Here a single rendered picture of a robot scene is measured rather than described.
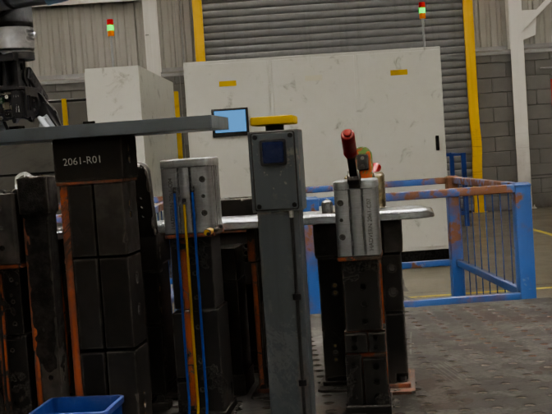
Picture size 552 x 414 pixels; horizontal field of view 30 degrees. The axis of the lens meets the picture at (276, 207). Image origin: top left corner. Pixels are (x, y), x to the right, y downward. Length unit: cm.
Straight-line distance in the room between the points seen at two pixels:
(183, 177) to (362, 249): 30
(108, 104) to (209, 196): 812
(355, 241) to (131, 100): 815
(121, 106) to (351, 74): 215
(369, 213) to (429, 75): 826
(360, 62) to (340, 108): 46
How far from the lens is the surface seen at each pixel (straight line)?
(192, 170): 159
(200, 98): 964
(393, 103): 973
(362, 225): 157
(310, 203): 355
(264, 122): 142
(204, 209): 159
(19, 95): 182
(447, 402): 167
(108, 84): 971
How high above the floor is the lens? 111
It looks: 3 degrees down
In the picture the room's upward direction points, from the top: 4 degrees counter-clockwise
